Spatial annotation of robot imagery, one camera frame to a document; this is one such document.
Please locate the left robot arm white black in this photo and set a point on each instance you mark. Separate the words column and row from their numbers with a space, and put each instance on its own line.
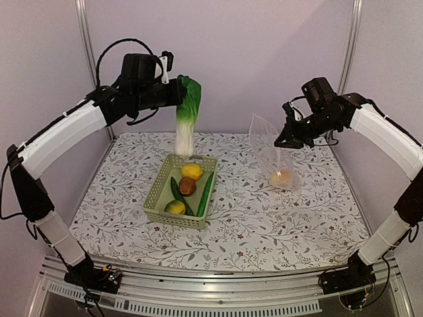
column 99, row 109

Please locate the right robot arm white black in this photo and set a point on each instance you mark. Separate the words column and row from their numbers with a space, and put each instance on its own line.
column 361, row 115

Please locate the green white bok choy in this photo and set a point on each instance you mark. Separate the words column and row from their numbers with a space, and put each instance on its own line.
column 186, row 117

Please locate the floral patterned table mat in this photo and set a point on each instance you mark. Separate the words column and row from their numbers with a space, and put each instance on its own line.
column 250, row 226

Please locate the brown shiitake mushroom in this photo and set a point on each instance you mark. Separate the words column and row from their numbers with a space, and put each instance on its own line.
column 187, row 186

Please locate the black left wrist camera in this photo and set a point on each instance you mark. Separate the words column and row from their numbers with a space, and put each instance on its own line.
column 147, row 69

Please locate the yellow lemon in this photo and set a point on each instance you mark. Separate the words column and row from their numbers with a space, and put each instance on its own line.
column 193, row 171

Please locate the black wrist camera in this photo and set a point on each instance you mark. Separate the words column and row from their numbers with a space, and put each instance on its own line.
column 317, row 92
column 147, row 69

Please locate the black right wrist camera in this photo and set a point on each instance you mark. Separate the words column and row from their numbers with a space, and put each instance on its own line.
column 317, row 92

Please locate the orange yellow mango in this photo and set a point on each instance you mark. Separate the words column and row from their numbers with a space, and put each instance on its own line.
column 280, row 178

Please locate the aluminium frame post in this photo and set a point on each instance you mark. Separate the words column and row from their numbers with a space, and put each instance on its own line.
column 352, row 41
column 83, row 22

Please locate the pale green plastic basket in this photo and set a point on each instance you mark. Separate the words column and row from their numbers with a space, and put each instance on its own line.
column 160, row 193

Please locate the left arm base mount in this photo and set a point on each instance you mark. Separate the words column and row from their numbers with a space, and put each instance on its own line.
column 106, row 279

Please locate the yellow green pear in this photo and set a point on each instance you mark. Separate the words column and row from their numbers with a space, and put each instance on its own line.
column 175, row 207

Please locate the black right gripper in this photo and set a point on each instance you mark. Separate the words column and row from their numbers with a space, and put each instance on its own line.
column 290, row 131

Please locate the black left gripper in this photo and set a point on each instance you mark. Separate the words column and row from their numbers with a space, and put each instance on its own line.
column 178, row 94

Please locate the right aluminium frame post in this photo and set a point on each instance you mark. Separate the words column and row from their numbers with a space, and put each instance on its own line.
column 352, row 41

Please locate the aluminium front rail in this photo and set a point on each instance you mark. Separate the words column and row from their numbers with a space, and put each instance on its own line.
column 152, row 290

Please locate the light green cucumber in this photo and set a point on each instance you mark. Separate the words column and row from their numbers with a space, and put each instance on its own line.
column 204, row 197

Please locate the left aluminium frame post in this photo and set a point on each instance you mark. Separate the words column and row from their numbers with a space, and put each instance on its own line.
column 83, row 22

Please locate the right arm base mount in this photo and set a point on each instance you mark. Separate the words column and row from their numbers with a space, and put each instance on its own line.
column 356, row 275

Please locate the clear zip top bag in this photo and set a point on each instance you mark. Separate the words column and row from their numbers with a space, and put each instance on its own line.
column 262, row 135

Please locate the dark green cucumber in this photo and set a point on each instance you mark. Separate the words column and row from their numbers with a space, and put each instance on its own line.
column 178, row 196

